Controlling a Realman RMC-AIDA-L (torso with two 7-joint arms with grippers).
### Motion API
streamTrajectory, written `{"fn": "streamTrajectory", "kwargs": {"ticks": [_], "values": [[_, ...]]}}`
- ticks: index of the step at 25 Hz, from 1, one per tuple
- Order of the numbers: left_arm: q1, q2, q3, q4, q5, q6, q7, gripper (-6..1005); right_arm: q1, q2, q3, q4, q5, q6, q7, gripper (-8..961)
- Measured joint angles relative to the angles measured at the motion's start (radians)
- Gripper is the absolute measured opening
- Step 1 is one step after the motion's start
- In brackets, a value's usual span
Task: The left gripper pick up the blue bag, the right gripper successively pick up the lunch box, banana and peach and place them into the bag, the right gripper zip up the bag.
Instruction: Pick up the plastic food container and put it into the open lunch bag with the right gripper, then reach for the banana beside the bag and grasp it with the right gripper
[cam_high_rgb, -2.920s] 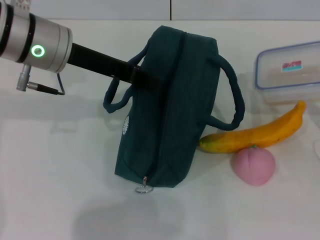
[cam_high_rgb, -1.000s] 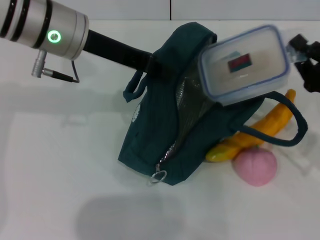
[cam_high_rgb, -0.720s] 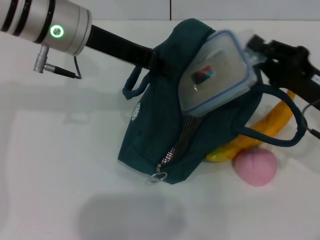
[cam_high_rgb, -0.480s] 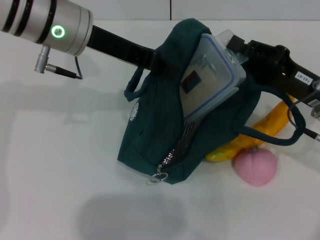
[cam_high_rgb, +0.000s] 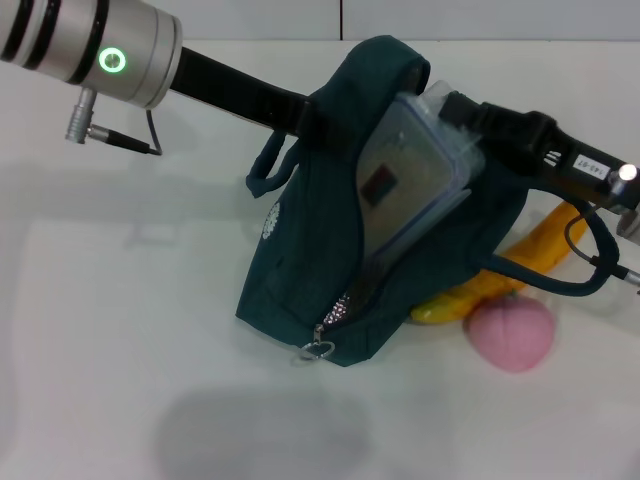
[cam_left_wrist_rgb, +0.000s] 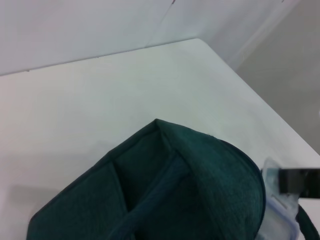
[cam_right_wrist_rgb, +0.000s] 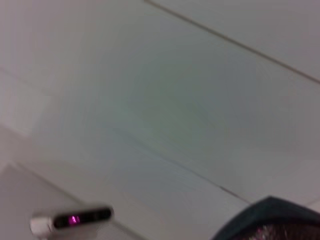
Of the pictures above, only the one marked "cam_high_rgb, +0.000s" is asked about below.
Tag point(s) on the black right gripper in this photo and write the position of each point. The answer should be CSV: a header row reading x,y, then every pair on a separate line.
x,y
575,165

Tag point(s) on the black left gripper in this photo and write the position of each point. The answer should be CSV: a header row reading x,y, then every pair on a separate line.
x,y
235,82

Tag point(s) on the clear blue-rimmed lunch box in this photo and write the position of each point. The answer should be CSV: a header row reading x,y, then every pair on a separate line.
x,y
400,165

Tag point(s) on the yellow banana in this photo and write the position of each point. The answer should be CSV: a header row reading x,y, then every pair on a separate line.
x,y
540,245

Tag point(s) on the dark teal fabric lunch bag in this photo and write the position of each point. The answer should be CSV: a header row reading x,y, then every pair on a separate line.
x,y
300,280

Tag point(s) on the pink peach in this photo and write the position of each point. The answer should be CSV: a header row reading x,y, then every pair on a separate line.
x,y
510,335

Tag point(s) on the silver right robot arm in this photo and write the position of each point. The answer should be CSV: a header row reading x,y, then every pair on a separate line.
x,y
631,222

